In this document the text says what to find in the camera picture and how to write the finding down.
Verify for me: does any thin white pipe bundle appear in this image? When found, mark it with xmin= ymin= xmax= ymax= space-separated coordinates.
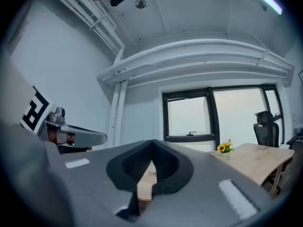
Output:
xmin=47 ymin=0 xmax=126 ymax=65

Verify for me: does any thick white pipe bundle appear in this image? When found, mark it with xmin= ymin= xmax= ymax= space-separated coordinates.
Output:
xmin=96 ymin=38 xmax=295 ymax=87

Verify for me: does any white standing pipe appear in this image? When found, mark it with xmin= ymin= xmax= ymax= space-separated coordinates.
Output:
xmin=107 ymin=79 xmax=129 ymax=149

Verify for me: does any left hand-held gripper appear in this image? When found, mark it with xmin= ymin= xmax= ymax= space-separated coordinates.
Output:
xmin=0 ymin=53 xmax=108 ymax=155

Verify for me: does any black window frame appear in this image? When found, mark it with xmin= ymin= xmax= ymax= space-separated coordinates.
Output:
xmin=162 ymin=84 xmax=285 ymax=143

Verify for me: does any black mesh office chair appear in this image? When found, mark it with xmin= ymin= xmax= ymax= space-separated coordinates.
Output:
xmin=252 ymin=110 xmax=282 ymax=149

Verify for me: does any potted sunflower bouquet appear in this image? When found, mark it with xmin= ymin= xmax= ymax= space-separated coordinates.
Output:
xmin=216 ymin=139 xmax=235 ymax=161

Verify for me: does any wooden table leg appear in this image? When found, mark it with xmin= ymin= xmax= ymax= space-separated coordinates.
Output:
xmin=261 ymin=165 xmax=284 ymax=198

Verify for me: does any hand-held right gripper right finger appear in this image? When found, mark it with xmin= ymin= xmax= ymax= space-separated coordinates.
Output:
xmin=139 ymin=140 xmax=281 ymax=227

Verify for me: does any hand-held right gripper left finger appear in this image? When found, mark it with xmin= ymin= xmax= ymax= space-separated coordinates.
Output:
xmin=45 ymin=140 xmax=154 ymax=227

